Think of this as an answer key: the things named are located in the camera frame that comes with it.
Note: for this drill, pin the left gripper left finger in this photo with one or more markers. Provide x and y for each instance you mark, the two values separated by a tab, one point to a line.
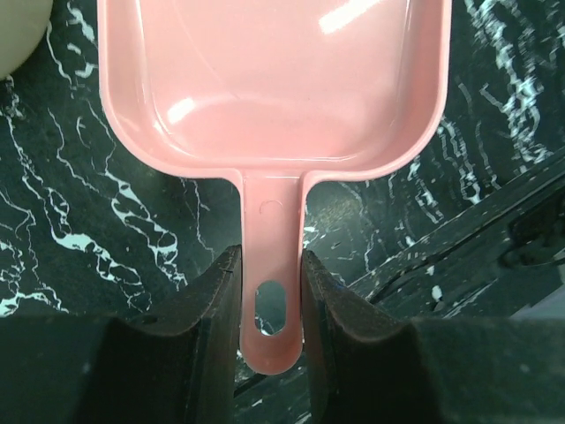
173	364

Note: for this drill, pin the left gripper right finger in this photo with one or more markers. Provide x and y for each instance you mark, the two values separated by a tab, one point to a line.
364	366

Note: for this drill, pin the pink dustpan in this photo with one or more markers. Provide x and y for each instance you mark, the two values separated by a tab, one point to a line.
274	97

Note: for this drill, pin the beige plastic bucket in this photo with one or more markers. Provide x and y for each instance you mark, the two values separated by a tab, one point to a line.
23	24

